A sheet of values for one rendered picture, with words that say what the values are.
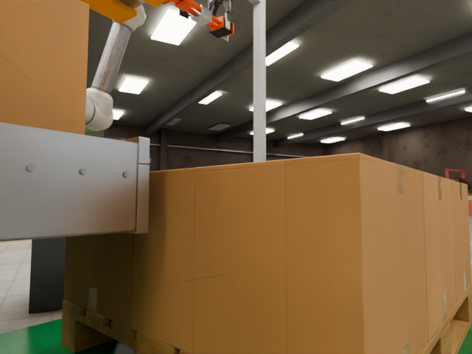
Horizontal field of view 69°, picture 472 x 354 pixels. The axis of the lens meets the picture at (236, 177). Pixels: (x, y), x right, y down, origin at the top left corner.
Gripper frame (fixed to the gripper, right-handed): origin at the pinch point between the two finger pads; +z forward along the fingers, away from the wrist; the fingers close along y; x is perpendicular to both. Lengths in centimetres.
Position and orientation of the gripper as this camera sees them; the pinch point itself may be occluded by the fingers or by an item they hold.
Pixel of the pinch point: (220, 26)
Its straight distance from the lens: 171.8
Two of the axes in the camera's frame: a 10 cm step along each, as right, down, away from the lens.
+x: 6.0, 0.6, 8.0
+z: 0.0, 10.0, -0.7
